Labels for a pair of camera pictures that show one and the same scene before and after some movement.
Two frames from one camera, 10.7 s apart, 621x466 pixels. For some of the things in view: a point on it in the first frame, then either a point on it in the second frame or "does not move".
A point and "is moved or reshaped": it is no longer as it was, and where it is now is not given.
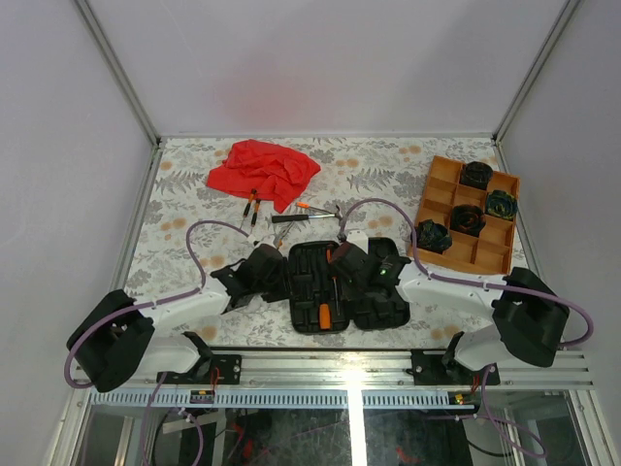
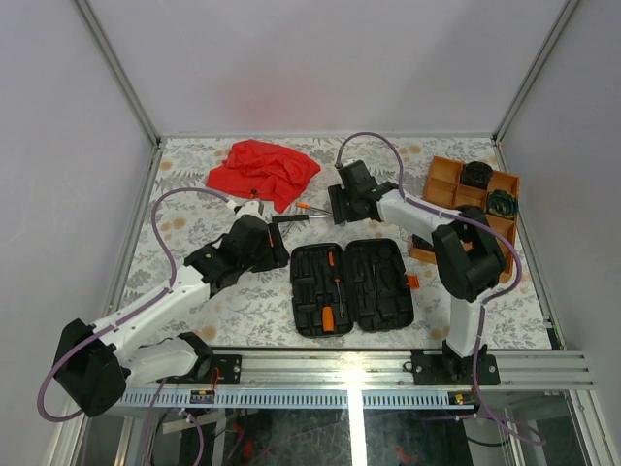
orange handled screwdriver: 307,205 does not move
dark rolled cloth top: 475,174 does not move
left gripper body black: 277,289 -> 270,256
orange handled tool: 324,316 is moved or reshaped
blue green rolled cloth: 502,204 does not move
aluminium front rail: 384,369 does not move
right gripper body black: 355,282 -> 352,212
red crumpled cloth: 271,173 does not move
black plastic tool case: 322,301 does not move
